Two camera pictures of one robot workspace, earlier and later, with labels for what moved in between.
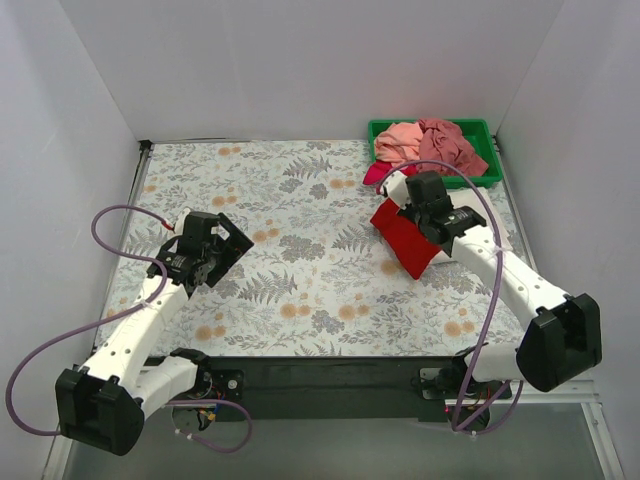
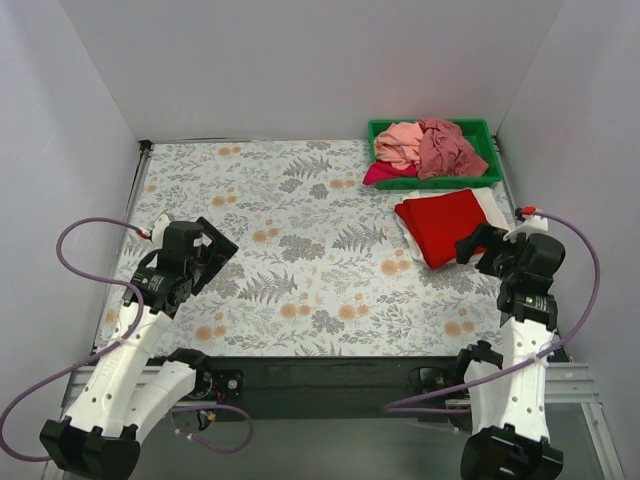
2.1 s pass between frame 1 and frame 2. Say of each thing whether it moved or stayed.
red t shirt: moved
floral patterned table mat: stayed
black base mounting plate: stayed
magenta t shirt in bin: stayed
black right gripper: moved
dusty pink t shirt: stayed
